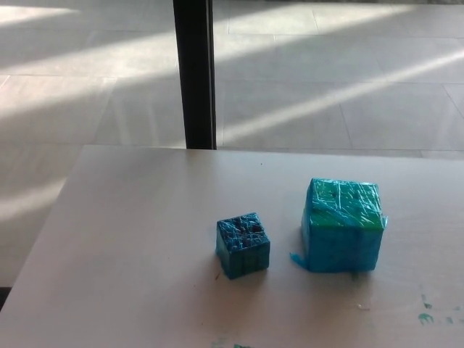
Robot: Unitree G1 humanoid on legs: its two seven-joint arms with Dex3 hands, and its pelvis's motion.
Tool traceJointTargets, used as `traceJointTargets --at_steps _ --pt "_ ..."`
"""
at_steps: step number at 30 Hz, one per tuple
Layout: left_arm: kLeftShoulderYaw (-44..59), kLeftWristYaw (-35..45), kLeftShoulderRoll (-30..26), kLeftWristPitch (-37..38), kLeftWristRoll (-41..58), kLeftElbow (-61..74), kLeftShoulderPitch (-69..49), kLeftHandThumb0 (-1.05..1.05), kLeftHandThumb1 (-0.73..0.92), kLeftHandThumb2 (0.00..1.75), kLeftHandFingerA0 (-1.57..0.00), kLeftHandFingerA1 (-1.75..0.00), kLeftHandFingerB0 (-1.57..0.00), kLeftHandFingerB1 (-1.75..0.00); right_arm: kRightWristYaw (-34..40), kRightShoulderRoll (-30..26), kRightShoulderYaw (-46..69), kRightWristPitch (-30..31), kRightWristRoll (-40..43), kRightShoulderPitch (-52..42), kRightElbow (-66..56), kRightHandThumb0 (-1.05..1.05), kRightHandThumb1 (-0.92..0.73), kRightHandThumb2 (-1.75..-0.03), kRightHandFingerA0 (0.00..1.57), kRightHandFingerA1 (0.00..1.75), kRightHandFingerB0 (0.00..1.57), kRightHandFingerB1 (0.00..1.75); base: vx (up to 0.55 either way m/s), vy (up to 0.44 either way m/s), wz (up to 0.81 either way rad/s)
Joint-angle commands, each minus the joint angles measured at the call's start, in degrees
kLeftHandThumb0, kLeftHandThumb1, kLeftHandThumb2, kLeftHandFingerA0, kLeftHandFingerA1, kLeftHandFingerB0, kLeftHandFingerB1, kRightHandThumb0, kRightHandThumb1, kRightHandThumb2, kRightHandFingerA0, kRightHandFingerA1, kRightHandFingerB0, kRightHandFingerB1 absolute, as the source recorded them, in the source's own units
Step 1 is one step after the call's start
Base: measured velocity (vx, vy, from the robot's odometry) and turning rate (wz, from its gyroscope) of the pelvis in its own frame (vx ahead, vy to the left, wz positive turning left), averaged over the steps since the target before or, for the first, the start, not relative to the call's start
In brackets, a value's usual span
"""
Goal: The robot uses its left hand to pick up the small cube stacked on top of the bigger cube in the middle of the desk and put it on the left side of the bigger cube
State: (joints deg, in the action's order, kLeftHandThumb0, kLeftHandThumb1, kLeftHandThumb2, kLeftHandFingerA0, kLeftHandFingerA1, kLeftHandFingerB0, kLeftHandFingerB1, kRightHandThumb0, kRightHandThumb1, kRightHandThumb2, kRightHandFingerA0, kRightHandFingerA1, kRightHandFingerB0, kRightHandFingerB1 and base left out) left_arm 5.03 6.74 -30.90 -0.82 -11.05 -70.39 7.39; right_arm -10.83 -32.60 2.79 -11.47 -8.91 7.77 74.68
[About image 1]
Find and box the big blue green wrapped cube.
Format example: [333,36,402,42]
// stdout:
[289,176,391,273]

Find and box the black window frame post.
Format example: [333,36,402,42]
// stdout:
[173,0,219,150]

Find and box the small blue cube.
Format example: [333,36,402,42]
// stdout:
[213,211,273,281]

